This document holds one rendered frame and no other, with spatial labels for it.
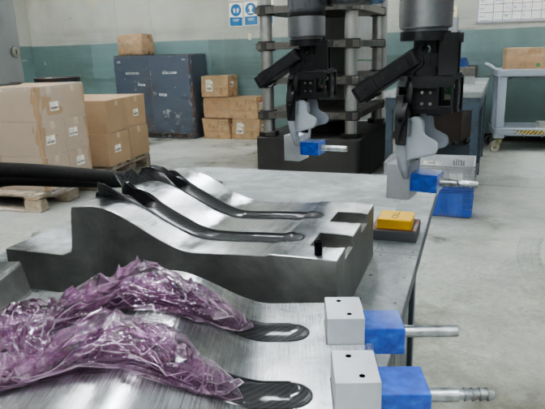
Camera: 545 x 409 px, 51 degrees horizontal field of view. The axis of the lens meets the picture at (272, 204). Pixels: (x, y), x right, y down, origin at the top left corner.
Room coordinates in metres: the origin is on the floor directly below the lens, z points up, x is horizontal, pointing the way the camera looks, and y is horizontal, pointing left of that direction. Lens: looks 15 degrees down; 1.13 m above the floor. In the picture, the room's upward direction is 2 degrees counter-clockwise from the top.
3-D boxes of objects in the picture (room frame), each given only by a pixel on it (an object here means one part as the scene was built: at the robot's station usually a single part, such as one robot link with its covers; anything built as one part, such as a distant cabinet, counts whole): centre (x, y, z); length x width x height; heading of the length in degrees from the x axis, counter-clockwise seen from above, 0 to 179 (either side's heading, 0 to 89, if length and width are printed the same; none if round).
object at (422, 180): (0.84, -0.25, 0.93); 0.13 x 0.05 x 0.05; 61
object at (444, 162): (3.91, -1.12, 0.28); 0.61 x 0.41 x 0.15; 68
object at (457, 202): (3.92, -1.12, 0.11); 0.61 x 0.41 x 0.22; 68
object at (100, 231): (0.83, 0.12, 0.87); 0.50 x 0.26 x 0.14; 70
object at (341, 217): (0.80, -0.11, 0.87); 0.05 x 0.05 x 0.04; 70
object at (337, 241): (0.70, -0.08, 0.87); 0.05 x 0.05 x 0.04; 70
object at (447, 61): (0.84, -0.23, 1.09); 0.09 x 0.08 x 0.12; 61
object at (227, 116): (7.68, 0.47, 0.42); 0.86 x 0.33 x 0.83; 68
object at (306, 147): (1.18, -0.10, 0.93); 0.13 x 0.05 x 0.05; 64
